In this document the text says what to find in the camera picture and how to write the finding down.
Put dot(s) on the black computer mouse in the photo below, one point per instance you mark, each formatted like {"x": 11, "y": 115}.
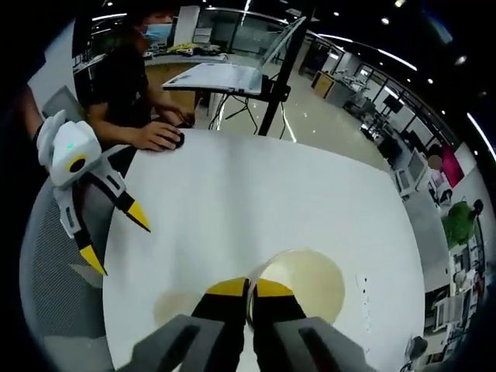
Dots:
{"x": 179, "y": 139}

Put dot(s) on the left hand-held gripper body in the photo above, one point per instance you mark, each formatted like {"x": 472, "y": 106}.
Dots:
{"x": 71, "y": 151}

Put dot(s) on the grey mesh office chair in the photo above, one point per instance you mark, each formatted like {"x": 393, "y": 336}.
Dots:
{"x": 58, "y": 310}

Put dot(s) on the pink screen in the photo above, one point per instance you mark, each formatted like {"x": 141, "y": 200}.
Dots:
{"x": 452, "y": 166}

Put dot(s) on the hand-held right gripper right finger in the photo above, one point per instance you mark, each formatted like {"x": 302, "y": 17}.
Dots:
{"x": 317, "y": 345}

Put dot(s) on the green-printed white paper cup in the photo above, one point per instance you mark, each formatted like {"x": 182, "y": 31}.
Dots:
{"x": 310, "y": 283}

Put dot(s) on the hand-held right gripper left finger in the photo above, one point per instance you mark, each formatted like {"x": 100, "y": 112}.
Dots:
{"x": 182, "y": 345}

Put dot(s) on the wooden side cabinet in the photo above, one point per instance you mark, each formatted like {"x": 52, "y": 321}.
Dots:
{"x": 323, "y": 85}

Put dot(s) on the white mesh office chair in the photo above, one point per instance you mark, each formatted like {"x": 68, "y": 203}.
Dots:
{"x": 410, "y": 172}

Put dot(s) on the dark grey pouch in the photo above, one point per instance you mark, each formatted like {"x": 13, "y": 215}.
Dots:
{"x": 416, "y": 346}

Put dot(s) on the open silver laptop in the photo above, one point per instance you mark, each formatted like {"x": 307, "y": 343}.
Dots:
{"x": 217, "y": 77}

